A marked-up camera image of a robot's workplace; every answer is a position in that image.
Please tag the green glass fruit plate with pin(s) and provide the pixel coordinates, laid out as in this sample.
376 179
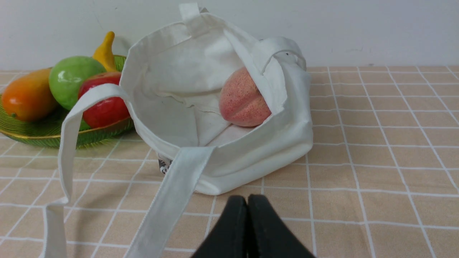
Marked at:
47 132

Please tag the green apple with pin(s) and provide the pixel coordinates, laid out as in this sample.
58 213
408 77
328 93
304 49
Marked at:
67 76

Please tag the orange mango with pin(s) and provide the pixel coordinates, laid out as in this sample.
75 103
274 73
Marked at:
29 98

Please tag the red apple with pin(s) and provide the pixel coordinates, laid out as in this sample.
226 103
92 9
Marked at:
108 111

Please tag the pink peach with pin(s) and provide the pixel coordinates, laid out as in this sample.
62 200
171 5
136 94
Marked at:
241 103

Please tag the yellow banana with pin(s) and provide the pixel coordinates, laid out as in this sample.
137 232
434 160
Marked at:
104 54

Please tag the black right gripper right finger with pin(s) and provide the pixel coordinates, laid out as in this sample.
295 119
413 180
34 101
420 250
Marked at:
268 236

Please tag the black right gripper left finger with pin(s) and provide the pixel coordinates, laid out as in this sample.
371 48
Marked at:
227 238

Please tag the white cloth tote bag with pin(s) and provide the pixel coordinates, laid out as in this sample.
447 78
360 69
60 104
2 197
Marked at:
171 83

